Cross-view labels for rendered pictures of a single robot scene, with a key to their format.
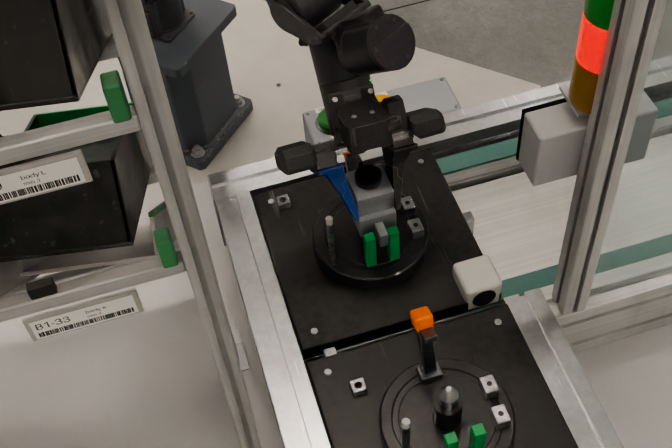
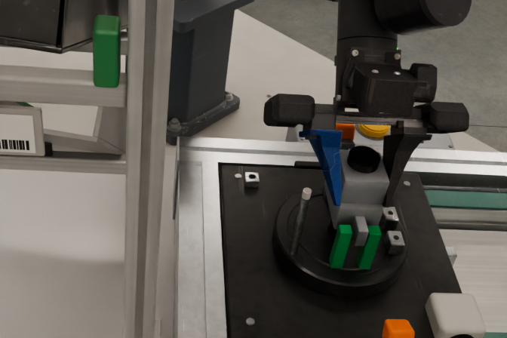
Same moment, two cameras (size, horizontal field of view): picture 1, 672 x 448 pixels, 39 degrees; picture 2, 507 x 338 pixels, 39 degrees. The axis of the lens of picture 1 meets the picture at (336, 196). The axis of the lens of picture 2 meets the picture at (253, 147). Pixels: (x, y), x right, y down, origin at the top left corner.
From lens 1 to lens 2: 0.42 m
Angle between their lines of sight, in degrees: 11
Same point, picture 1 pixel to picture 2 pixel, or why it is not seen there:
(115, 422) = not seen: outside the picture
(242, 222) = (201, 189)
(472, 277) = (452, 314)
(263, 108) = (248, 110)
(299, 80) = not seen: hidden behind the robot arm
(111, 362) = (10, 299)
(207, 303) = (140, 183)
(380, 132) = (403, 95)
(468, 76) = (454, 138)
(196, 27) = not seen: outside the picture
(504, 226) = (481, 278)
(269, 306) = (205, 281)
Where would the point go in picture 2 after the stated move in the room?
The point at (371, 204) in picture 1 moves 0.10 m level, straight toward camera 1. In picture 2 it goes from (359, 190) to (348, 269)
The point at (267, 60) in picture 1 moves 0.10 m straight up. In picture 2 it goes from (263, 74) to (272, 21)
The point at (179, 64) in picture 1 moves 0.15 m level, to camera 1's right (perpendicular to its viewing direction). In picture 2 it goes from (185, 19) to (303, 41)
